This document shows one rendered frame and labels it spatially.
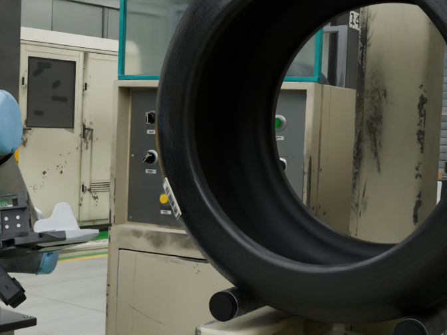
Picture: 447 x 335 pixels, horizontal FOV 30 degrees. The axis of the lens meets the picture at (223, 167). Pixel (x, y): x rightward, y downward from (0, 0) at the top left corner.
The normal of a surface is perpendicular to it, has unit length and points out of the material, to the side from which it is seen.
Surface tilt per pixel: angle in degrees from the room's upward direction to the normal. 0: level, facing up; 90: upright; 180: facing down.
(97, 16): 90
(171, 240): 90
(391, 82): 90
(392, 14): 90
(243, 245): 99
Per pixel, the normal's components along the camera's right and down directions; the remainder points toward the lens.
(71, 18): 0.78, 0.07
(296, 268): -0.49, 0.21
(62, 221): 0.22, -0.29
